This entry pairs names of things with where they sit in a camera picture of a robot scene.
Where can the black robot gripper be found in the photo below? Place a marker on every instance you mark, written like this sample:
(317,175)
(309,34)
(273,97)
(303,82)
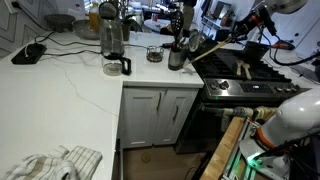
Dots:
(243,27)

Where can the wooden spoon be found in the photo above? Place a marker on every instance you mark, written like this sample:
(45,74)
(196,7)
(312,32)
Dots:
(239,66)
(219,45)

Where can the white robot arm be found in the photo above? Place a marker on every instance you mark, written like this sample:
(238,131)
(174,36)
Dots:
(269,150)

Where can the wooden spoon on griddle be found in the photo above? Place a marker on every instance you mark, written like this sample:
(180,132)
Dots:
(239,66)

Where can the silver utensil container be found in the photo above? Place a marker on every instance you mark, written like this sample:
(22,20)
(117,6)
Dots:
(177,58)

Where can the small dark pot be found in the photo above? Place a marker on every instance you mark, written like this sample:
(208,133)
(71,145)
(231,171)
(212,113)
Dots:
(254,50)

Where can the wooden spatula on griddle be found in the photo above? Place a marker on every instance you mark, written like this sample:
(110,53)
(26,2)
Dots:
(246,68)

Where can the black cast iron griddle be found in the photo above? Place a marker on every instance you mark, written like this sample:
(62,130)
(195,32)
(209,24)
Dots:
(229,57)

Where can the silver ladle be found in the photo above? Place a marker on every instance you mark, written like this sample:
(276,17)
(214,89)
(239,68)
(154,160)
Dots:
(193,40)

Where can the stainless gas stove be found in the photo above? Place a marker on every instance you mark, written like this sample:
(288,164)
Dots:
(205,127)

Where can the stove control knob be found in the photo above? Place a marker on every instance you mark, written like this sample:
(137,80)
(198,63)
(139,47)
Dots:
(224,85)

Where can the black slotted spatula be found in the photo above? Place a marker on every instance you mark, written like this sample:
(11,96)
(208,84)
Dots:
(177,22)

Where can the small glass candle holder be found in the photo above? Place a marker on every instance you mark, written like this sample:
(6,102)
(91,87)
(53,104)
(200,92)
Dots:
(154,54)

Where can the wooden cart top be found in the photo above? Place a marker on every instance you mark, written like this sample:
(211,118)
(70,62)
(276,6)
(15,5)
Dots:
(219,160)

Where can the potted green plant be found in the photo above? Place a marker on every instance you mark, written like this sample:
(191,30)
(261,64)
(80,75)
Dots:
(127,21)

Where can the white cabinet doors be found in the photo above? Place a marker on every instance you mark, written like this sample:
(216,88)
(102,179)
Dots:
(153,116)

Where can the glass coffee maker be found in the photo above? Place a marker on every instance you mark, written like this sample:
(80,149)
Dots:
(114,63)

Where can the orange juice bottle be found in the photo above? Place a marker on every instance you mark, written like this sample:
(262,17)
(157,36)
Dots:
(94,16)

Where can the dark stone bowl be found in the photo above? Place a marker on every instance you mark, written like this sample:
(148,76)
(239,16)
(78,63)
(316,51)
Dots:
(60,22)

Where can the black power box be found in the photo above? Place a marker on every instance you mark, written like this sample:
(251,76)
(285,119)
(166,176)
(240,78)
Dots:
(30,54)

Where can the striped dish towel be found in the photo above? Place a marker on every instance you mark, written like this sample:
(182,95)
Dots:
(60,164)

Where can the towel on oven handle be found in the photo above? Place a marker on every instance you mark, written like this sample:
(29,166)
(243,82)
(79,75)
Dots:
(260,112)

